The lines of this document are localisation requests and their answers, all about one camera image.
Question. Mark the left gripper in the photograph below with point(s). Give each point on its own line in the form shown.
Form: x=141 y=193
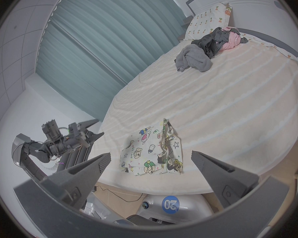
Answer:
x=82 y=139

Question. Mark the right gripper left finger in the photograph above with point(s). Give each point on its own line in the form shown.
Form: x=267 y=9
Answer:
x=82 y=177

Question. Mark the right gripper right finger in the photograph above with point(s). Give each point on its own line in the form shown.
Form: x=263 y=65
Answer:
x=226 y=180

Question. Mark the white printed pyjama top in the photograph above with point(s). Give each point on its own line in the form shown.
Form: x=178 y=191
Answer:
x=149 y=152

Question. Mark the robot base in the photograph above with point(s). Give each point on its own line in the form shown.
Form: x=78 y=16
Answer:
x=164 y=204

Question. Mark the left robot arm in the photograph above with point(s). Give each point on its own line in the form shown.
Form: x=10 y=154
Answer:
x=39 y=150

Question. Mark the pile of clothes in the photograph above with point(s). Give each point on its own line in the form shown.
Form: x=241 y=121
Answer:
x=213 y=40

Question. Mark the black ribbed panel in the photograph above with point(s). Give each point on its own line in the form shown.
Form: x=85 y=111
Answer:
x=75 y=157

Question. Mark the bed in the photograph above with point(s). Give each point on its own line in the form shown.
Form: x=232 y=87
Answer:
x=213 y=108

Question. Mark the blue-green curtain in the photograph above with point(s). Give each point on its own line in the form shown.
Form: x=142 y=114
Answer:
x=109 y=46

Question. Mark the grey garment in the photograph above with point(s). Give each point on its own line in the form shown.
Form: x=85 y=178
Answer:
x=193 y=58

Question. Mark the grey bedside table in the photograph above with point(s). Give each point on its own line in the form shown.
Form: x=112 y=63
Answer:
x=186 y=23

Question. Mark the white printed pillow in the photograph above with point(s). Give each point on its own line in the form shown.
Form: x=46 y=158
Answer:
x=206 y=21

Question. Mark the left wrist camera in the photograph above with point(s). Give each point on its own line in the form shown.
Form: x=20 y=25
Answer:
x=74 y=129

